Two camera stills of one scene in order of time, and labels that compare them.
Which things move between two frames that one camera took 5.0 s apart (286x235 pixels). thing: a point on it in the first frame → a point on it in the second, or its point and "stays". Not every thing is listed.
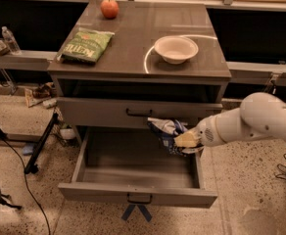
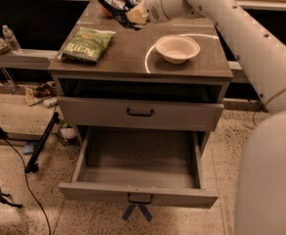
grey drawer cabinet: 122,63 stays
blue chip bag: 166,130 → 118,2
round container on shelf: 0,48 stays
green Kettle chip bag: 86,45 stays
